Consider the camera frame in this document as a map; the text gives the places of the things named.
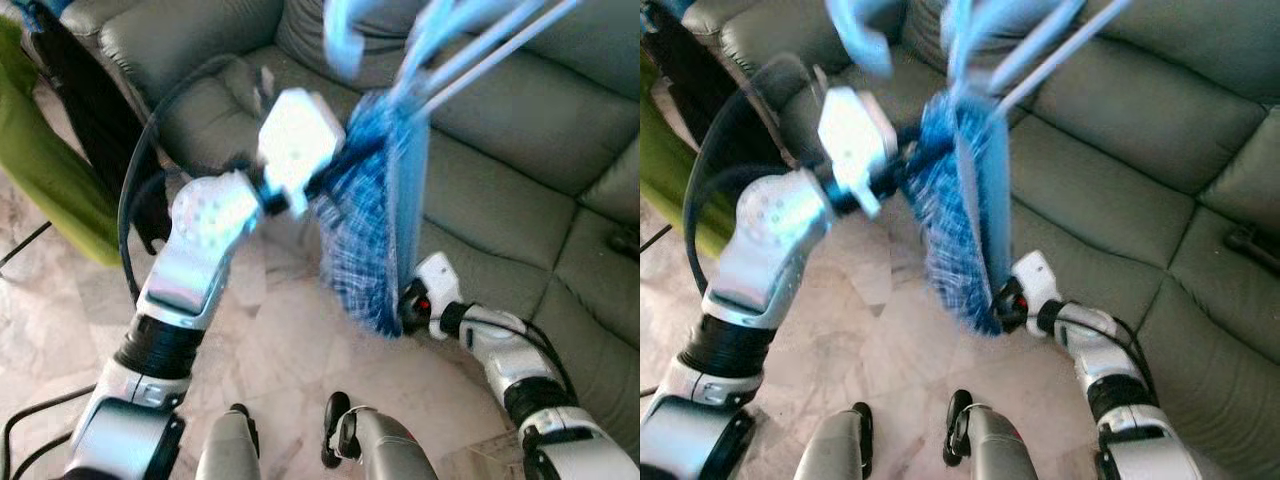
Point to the blue plaid shirt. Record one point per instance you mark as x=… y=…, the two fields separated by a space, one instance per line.
x=950 y=230
x=365 y=230

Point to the pale pink plastic hanger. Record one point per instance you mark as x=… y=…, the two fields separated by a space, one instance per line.
x=345 y=45
x=860 y=40

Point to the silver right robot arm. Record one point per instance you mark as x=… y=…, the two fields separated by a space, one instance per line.
x=1090 y=345
x=500 y=345

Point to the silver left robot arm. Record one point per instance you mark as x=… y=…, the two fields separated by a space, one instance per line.
x=195 y=250
x=770 y=250

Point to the blue grey cushion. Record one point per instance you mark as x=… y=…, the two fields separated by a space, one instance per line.
x=915 y=30
x=300 y=25

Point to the silver robot right leg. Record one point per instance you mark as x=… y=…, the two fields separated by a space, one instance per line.
x=390 y=455
x=1000 y=455

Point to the silver robot leg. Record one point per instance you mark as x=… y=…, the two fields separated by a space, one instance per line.
x=228 y=450
x=835 y=450
x=390 y=455
x=1000 y=455

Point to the grey leather sofa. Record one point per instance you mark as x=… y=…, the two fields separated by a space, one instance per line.
x=520 y=120
x=1130 y=130

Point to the black garment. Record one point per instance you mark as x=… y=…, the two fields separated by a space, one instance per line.
x=700 y=90
x=90 y=110

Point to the silver robot left leg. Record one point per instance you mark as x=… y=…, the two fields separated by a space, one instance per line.
x=835 y=450
x=228 y=450

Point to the lime green printed shirt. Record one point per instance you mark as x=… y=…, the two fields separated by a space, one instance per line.
x=50 y=170
x=670 y=170

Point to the blue fabric bag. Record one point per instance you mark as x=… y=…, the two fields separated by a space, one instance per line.
x=655 y=8
x=30 y=8

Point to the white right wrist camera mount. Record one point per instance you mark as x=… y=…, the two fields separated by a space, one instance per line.
x=1035 y=275
x=440 y=275

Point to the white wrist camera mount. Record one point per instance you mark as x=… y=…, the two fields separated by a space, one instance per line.
x=1035 y=275
x=300 y=140
x=855 y=140
x=440 y=275

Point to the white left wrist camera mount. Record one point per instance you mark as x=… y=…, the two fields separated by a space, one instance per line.
x=855 y=140
x=300 y=140

